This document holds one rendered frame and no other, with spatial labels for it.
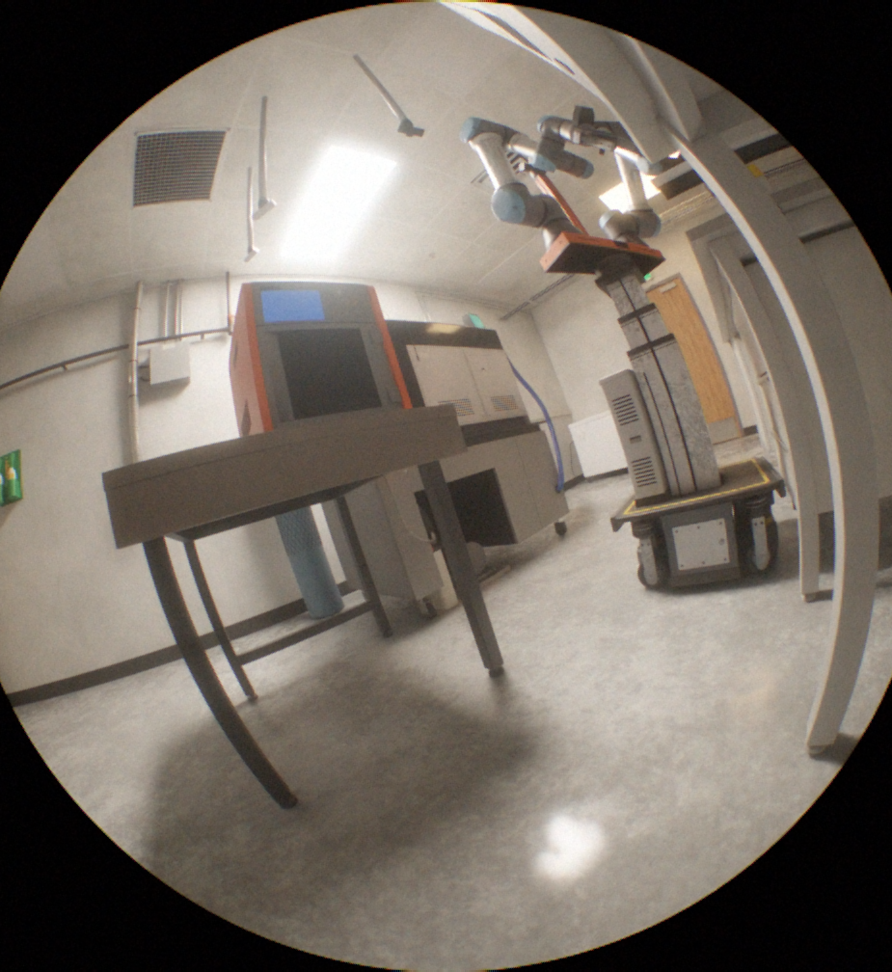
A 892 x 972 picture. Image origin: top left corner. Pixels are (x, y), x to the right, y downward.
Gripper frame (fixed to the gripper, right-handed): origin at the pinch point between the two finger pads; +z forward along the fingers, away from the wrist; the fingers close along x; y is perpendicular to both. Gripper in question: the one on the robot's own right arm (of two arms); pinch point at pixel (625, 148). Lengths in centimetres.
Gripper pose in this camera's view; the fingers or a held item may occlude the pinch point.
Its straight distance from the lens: 101.0
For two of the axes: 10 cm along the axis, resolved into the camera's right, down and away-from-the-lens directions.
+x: -9.0, 4.3, -1.1
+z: 4.3, 8.2, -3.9
